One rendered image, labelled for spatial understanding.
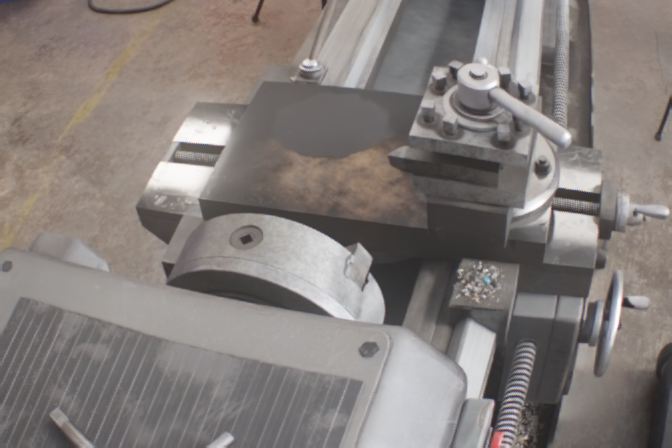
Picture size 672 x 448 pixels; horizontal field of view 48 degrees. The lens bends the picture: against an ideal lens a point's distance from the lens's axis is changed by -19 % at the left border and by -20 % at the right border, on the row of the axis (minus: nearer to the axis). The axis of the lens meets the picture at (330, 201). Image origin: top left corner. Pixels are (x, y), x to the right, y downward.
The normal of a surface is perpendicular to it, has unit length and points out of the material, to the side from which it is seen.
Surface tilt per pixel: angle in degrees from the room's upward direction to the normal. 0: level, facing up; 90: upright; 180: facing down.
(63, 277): 0
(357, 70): 48
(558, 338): 90
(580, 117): 0
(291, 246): 19
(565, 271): 90
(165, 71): 0
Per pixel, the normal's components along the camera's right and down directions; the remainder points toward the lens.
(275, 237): 0.08, -0.69
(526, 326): -0.27, 0.68
